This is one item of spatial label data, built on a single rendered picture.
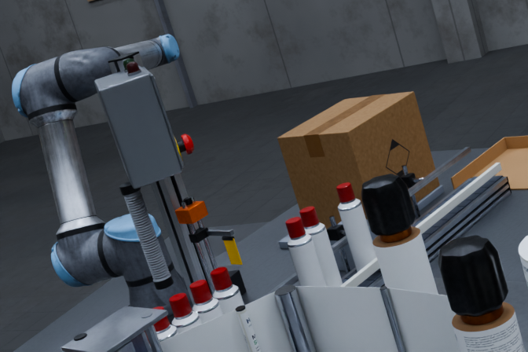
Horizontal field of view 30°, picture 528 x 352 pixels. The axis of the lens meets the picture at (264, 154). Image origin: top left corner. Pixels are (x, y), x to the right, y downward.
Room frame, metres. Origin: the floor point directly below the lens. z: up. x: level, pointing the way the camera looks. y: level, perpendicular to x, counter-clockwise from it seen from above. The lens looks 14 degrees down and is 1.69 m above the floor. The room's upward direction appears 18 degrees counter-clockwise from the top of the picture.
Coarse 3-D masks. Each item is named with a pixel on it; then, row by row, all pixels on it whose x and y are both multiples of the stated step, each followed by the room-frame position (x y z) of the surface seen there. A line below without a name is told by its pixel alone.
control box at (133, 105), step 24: (120, 72) 1.86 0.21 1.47; (144, 72) 1.75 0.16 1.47; (120, 96) 1.72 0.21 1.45; (144, 96) 1.72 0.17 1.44; (120, 120) 1.71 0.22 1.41; (144, 120) 1.72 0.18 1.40; (168, 120) 1.73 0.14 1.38; (120, 144) 1.71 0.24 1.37; (144, 144) 1.72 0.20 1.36; (168, 144) 1.72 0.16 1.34; (144, 168) 1.72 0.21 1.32; (168, 168) 1.72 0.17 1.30
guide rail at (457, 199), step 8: (496, 168) 2.34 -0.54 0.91; (480, 176) 2.30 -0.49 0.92; (488, 176) 2.31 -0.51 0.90; (472, 184) 2.26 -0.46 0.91; (480, 184) 2.28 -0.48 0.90; (464, 192) 2.23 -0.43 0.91; (472, 192) 2.25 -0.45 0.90; (448, 200) 2.20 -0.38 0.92; (456, 200) 2.21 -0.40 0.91; (440, 208) 2.16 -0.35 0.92; (448, 208) 2.18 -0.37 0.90; (432, 216) 2.13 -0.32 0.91; (440, 216) 2.15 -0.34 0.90; (424, 224) 2.11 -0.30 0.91; (432, 224) 2.13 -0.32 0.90; (368, 264) 1.97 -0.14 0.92; (376, 264) 1.97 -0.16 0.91; (360, 272) 1.94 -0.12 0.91; (368, 272) 1.95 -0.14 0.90; (352, 280) 1.91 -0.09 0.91; (360, 280) 1.93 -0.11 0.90
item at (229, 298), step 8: (216, 272) 1.73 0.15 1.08; (224, 272) 1.72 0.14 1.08; (216, 280) 1.72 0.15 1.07; (224, 280) 1.72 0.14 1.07; (216, 288) 1.73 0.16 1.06; (224, 288) 1.72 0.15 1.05; (232, 288) 1.72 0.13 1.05; (216, 296) 1.72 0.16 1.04; (224, 296) 1.71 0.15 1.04; (232, 296) 1.71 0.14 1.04; (240, 296) 1.73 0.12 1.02; (224, 304) 1.71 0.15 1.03; (232, 304) 1.71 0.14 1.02; (240, 304) 1.72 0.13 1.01; (224, 312) 1.71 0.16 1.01
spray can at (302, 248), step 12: (288, 228) 1.88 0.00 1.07; (300, 228) 1.88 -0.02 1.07; (288, 240) 1.89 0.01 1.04; (300, 240) 1.87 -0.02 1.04; (312, 240) 1.88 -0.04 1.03; (300, 252) 1.87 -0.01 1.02; (312, 252) 1.87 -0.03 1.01; (300, 264) 1.87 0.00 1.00; (312, 264) 1.87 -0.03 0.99; (300, 276) 1.87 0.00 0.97; (312, 276) 1.87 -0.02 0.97
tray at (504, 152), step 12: (504, 144) 2.69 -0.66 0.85; (516, 144) 2.68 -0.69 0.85; (480, 156) 2.60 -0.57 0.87; (492, 156) 2.64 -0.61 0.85; (504, 156) 2.64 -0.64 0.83; (516, 156) 2.61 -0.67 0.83; (468, 168) 2.55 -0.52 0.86; (480, 168) 2.59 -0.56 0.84; (504, 168) 2.54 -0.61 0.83; (516, 168) 2.51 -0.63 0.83; (456, 180) 2.51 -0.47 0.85; (516, 180) 2.42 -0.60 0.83
